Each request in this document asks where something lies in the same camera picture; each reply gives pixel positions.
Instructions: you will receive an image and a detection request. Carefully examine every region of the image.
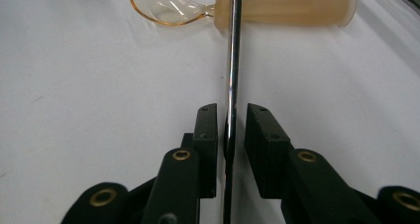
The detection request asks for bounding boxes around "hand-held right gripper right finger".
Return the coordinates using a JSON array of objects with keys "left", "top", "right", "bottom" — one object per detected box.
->
[{"left": 245, "top": 103, "right": 293, "bottom": 198}]

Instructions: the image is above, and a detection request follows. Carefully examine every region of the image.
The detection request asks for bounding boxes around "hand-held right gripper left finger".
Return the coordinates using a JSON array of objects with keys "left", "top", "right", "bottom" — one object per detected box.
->
[{"left": 192, "top": 103, "right": 219, "bottom": 198}]

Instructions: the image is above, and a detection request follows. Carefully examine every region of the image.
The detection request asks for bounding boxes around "silver metal chopstick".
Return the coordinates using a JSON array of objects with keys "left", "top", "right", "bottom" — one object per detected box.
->
[{"left": 222, "top": 0, "right": 244, "bottom": 224}]

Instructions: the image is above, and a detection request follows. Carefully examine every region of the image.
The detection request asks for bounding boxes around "amber translucent plastic spoon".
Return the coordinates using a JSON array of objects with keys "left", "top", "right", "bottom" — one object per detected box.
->
[{"left": 129, "top": 0, "right": 359, "bottom": 29}]

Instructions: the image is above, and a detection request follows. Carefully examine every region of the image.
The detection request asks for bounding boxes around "white table cover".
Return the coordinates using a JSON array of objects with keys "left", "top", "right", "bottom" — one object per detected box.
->
[{"left": 0, "top": 0, "right": 420, "bottom": 224}]

